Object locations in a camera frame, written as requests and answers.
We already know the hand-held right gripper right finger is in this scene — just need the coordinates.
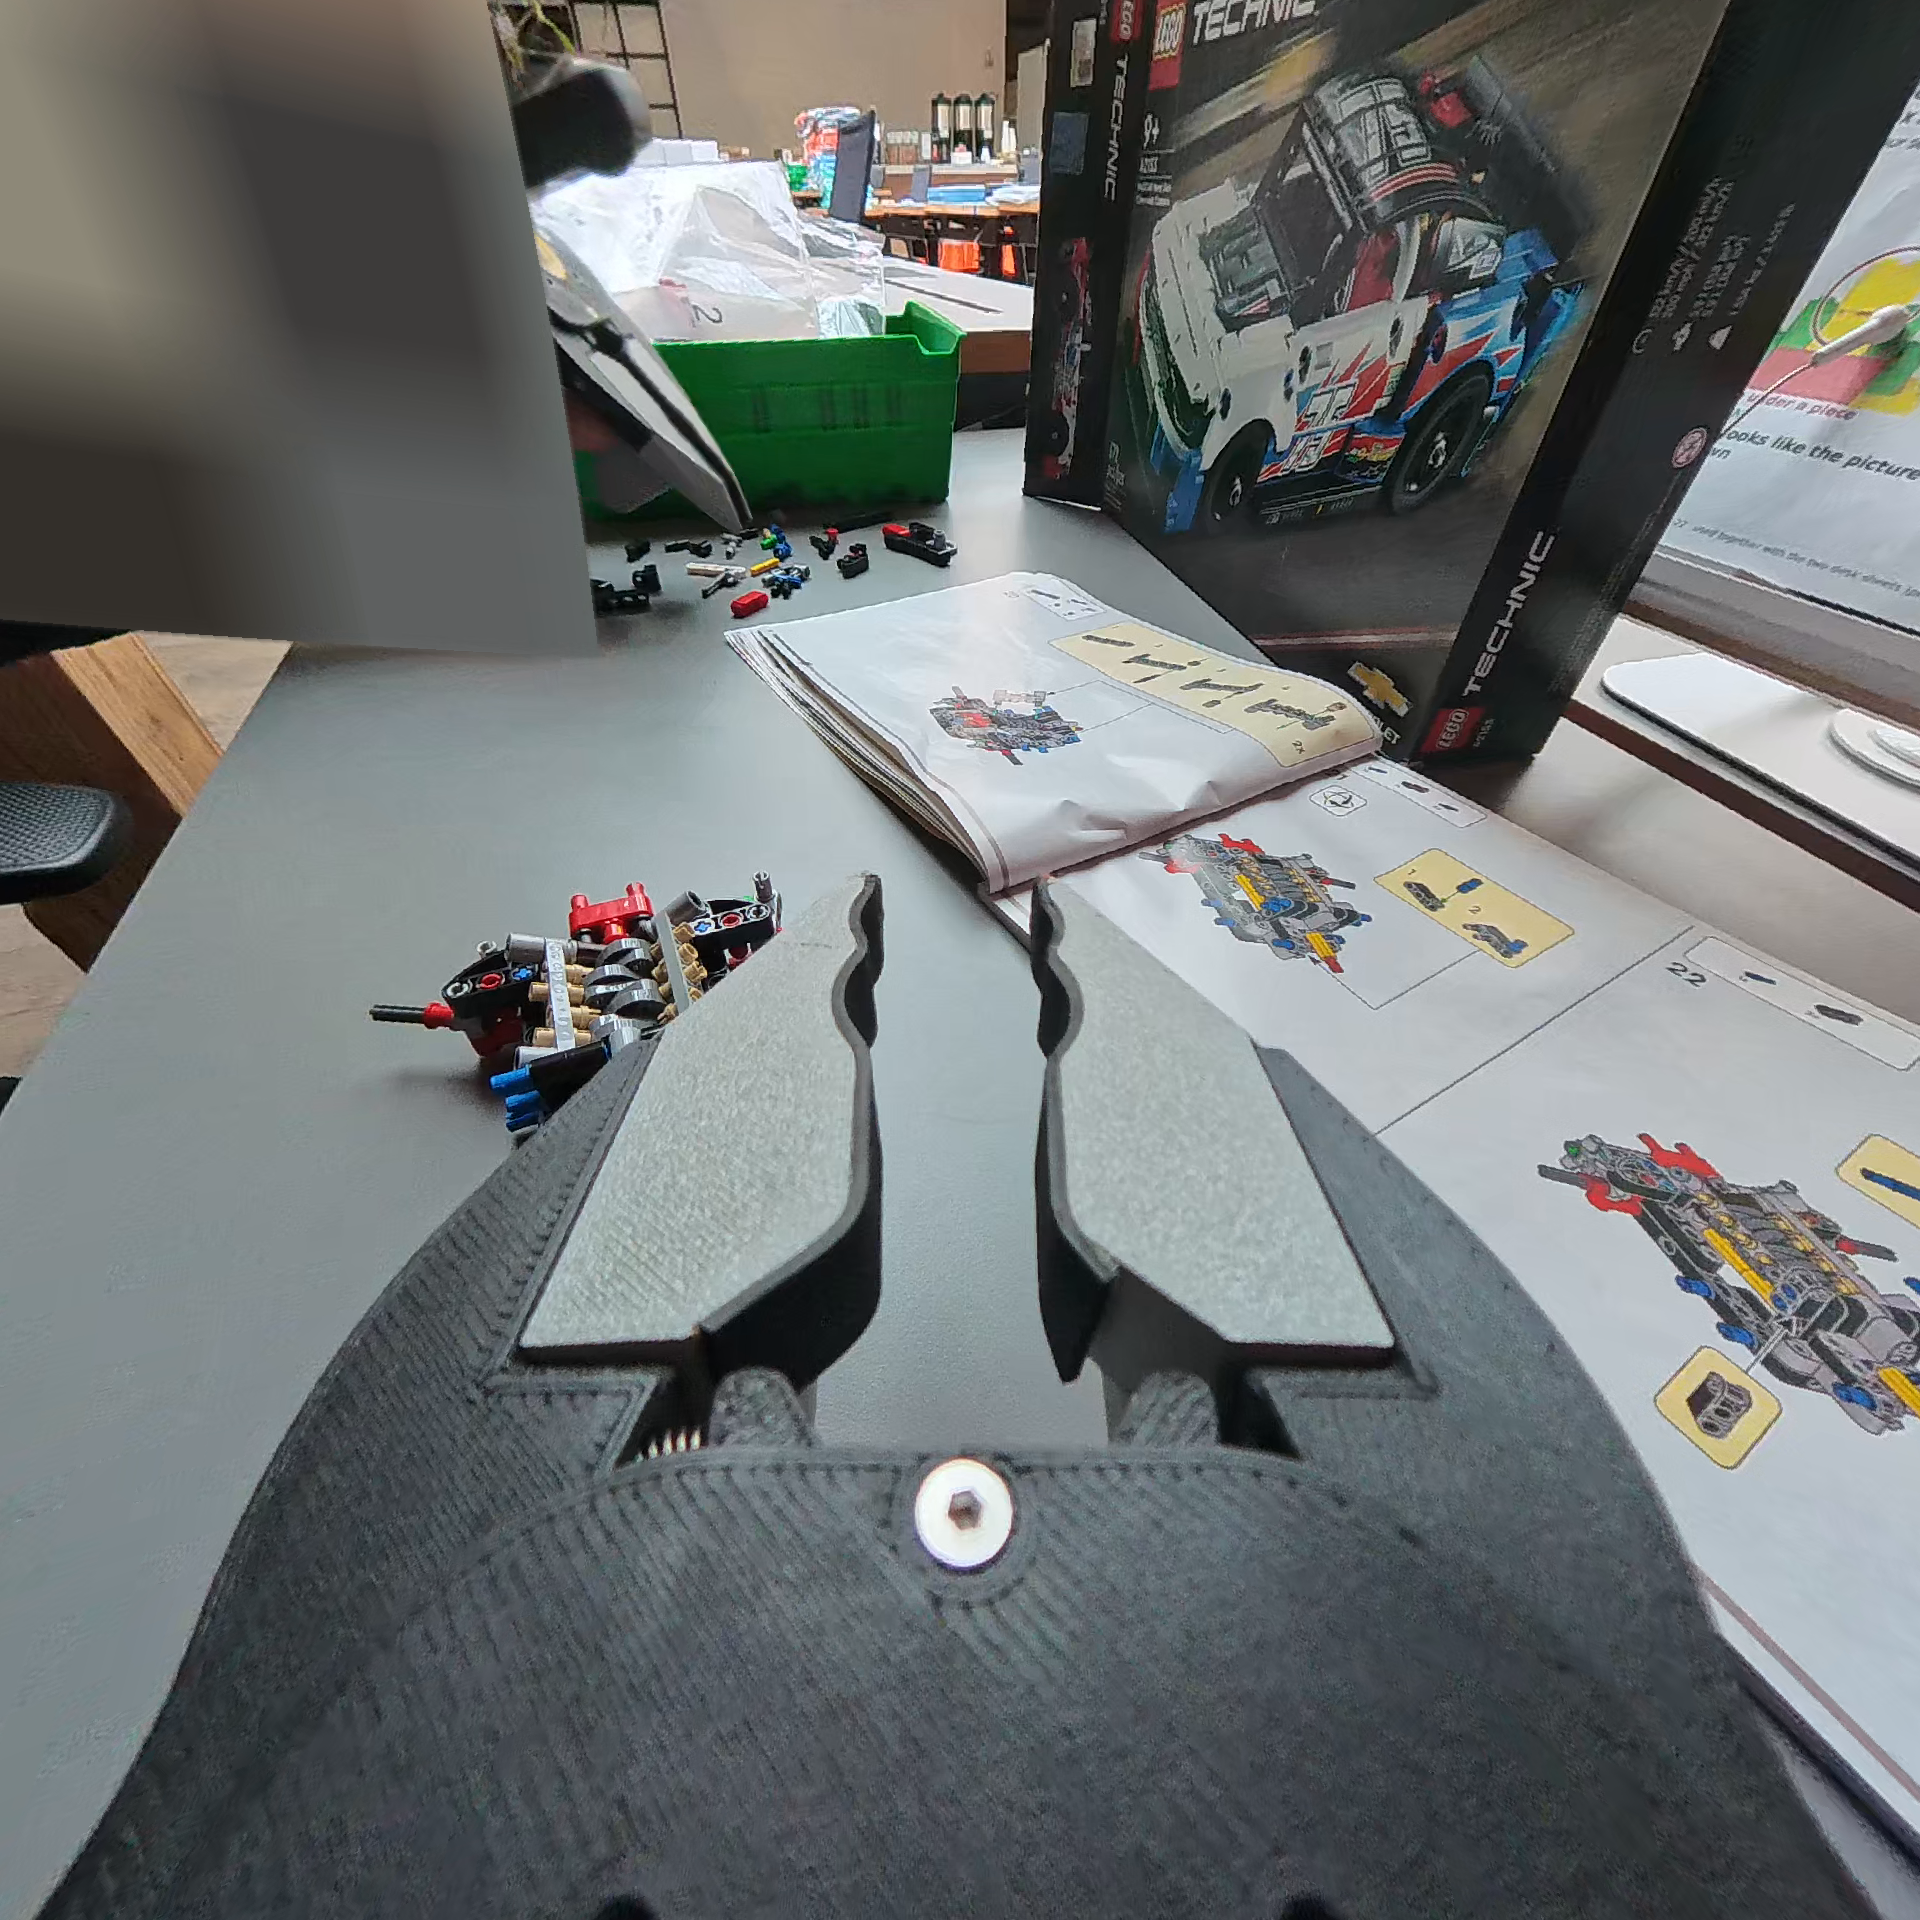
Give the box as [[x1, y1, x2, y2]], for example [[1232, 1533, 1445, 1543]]
[[1029, 882, 1400, 1389]]

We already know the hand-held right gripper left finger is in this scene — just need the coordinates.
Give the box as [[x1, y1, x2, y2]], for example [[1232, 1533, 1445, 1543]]
[[514, 872, 886, 1397]]

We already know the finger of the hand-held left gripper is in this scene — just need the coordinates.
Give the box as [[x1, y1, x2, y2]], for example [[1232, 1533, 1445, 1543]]
[[543, 274, 755, 532], [574, 410, 711, 515]]

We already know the partly built lego car model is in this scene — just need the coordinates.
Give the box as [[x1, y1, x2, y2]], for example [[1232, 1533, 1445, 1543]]
[[370, 882, 782, 1130]]

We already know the pile of lego pieces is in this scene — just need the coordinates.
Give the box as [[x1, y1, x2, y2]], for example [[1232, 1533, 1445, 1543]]
[[590, 509, 962, 619]]

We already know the lego instruction booklet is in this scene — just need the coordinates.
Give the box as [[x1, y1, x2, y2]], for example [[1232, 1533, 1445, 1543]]
[[724, 570, 1920, 1788]]

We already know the black lego car box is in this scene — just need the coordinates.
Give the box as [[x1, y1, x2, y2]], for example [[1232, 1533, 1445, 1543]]
[[1024, 0, 1920, 767]]

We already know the clear plastic bag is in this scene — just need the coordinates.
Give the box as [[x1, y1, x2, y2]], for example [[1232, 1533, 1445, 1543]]
[[533, 157, 886, 344]]

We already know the green plastic bin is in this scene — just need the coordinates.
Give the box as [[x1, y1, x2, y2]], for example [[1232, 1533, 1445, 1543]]
[[576, 300, 967, 523]]

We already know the wooden background table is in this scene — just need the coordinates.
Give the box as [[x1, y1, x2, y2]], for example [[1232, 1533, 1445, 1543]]
[[861, 194, 1040, 282]]

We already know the wooden table leg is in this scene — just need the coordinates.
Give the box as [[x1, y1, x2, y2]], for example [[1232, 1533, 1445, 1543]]
[[0, 630, 294, 970]]

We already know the black mesh chair armrest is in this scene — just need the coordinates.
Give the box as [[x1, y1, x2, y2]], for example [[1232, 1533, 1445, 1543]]
[[0, 779, 133, 906]]

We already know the white flat pad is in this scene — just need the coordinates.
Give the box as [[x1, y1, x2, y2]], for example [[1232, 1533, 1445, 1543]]
[[1600, 655, 1920, 863]]

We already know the white cable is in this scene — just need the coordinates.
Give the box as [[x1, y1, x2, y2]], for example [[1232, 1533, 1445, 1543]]
[[1747, 300, 1920, 400]]

